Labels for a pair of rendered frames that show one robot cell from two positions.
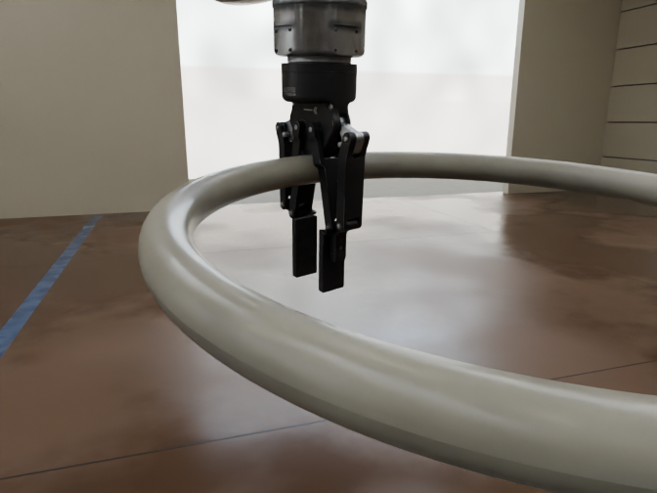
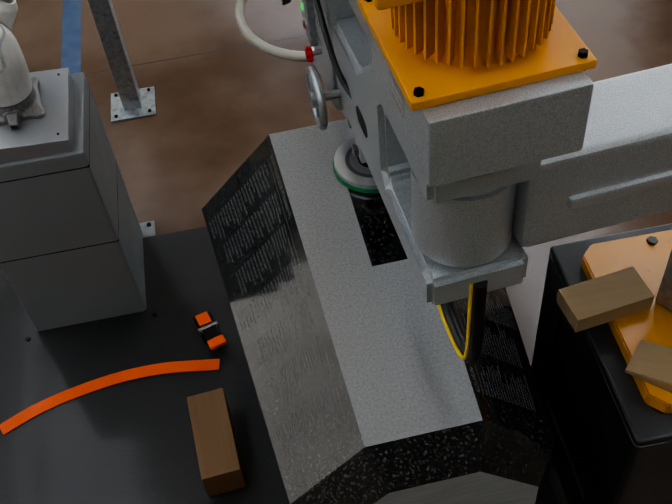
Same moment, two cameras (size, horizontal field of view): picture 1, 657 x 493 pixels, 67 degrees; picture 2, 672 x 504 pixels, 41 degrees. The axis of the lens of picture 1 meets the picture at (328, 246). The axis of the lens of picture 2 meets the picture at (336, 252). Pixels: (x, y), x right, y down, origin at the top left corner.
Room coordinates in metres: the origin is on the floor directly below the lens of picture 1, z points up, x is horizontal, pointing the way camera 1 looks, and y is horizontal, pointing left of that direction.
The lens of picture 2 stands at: (-2.02, -0.61, 2.55)
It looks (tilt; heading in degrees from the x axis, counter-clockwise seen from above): 49 degrees down; 12
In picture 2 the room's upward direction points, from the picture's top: 7 degrees counter-clockwise
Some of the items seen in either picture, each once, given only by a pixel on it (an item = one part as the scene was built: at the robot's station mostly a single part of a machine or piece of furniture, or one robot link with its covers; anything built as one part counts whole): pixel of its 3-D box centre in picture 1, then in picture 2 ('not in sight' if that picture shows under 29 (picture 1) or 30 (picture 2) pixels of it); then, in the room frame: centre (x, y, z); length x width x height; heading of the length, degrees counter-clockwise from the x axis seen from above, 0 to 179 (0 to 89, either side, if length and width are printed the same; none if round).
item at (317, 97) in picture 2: not in sight; (331, 94); (-0.41, -0.30, 1.22); 0.15 x 0.10 x 0.15; 22
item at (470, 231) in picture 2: not in sight; (462, 196); (-0.87, -0.61, 1.37); 0.19 x 0.19 x 0.20
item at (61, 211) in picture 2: not in sight; (59, 209); (-0.06, 0.75, 0.40); 0.50 x 0.50 x 0.80; 17
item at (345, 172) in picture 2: not in sight; (372, 159); (-0.26, -0.37, 0.87); 0.21 x 0.21 x 0.01
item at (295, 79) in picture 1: (319, 109); not in sight; (0.52, 0.01, 1.03); 0.08 x 0.07 x 0.09; 37
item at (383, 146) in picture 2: not in sight; (410, 123); (-0.63, -0.50, 1.33); 0.74 x 0.23 x 0.49; 22
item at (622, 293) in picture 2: not in sight; (604, 299); (-0.65, -0.96, 0.81); 0.20 x 0.10 x 0.05; 115
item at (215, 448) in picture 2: not in sight; (216, 441); (-0.72, 0.12, 0.07); 0.30 x 0.12 x 0.12; 22
